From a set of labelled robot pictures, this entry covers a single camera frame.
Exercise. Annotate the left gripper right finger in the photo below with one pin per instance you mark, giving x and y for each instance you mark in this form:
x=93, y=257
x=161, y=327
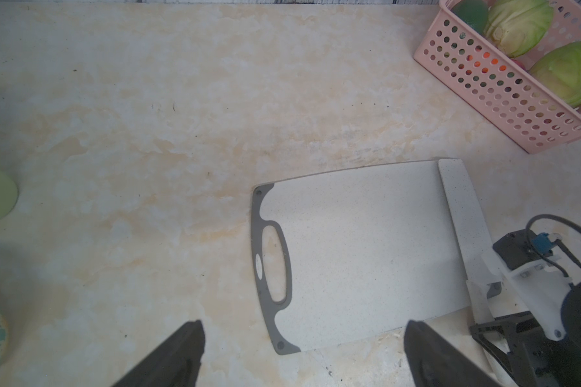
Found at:
x=433, y=361

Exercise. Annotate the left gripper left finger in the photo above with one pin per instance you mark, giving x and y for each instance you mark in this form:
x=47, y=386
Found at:
x=175, y=362

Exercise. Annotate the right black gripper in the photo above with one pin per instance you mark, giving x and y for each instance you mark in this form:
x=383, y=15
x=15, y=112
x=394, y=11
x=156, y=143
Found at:
x=518, y=344

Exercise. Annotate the white speckled cleaver knife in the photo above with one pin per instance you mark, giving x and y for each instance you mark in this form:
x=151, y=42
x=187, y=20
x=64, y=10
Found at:
x=472, y=235

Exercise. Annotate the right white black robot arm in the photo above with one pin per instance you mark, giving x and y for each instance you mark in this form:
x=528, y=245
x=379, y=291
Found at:
x=571, y=315

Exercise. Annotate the pink plastic basket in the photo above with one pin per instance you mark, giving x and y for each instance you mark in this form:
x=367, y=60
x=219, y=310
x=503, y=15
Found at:
x=499, y=88

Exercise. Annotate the green cabbage front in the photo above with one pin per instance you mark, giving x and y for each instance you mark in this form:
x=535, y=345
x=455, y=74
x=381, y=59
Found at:
x=560, y=72

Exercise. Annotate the green cabbage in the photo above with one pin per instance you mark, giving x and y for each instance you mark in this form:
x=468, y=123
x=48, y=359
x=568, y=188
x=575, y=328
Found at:
x=560, y=72
x=514, y=27

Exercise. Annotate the green cabbage rear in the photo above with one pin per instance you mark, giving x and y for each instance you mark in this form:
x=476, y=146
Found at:
x=514, y=27

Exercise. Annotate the dark green avocado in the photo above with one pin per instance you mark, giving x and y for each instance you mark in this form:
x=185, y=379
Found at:
x=474, y=13

